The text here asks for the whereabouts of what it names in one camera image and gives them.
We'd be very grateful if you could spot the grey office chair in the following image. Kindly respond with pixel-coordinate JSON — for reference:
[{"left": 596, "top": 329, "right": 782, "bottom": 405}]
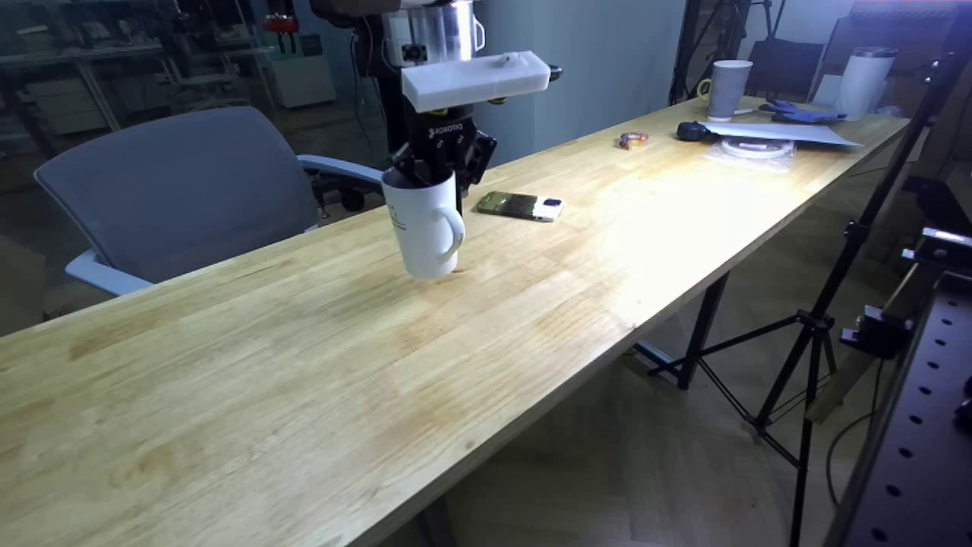
[{"left": 35, "top": 107, "right": 383, "bottom": 294}]

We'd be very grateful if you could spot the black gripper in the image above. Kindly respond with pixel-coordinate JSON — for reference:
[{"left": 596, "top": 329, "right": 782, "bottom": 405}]
[{"left": 389, "top": 107, "right": 500, "bottom": 211}]

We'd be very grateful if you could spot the black perforated breadboard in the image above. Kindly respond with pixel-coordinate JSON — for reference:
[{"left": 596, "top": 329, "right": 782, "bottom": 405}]
[{"left": 823, "top": 274, "right": 972, "bottom": 547}]

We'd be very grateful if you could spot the grey mug far end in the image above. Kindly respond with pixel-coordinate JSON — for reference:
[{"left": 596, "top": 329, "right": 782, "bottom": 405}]
[{"left": 696, "top": 57, "right": 755, "bottom": 122}]

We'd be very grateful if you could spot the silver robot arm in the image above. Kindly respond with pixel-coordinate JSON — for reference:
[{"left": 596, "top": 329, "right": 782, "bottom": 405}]
[{"left": 383, "top": 0, "right": 495, "bottom": 211}]

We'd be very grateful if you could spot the smartphone on table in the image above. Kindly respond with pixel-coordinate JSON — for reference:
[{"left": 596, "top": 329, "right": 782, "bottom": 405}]
[{"left": 477, "top": 191, "right": 565, "bottom": 223}]

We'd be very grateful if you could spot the black camera tripod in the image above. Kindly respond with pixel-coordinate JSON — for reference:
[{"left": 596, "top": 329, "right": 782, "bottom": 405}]
[{"left": 634, "top": 8, "right": 972, "bottom": 547}]

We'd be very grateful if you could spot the black computer mouse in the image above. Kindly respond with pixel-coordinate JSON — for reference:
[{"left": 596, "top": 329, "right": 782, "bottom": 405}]
[{"left": 675, "top": 122, "right": 711, "bottom": 142}]

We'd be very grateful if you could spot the black table leg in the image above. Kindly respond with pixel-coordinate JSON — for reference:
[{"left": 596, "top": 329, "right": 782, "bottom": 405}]
[{"left": 677, "top": 274, "right": 728, "bottom": 388}]

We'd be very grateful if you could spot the blue cloth item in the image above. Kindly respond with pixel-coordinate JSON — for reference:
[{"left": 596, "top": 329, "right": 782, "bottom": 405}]
[{"left": 759, "top": 100, "right": 844, "bottom": 125}]

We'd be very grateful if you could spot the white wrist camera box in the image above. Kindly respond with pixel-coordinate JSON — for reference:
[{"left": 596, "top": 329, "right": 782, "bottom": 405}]
[{"left": 402, "top": 51, "right": 552, "bottom": 114}]

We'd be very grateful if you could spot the white paper towel roll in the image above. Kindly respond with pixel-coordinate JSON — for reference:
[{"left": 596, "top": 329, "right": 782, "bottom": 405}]
[{"left": 835, "top": 51, "right": 894, "bottom": 122}]

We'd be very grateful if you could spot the white ceramic mug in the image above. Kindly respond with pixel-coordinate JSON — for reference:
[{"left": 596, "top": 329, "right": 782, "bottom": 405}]
[{"left": 383, "top": 172, "right": 466, "bottom": 280}]

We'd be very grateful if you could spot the white round plate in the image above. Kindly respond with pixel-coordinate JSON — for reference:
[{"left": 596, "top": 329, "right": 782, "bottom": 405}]
[{"left": 719, "top": 139, "right": 796, "bottom": 165}]

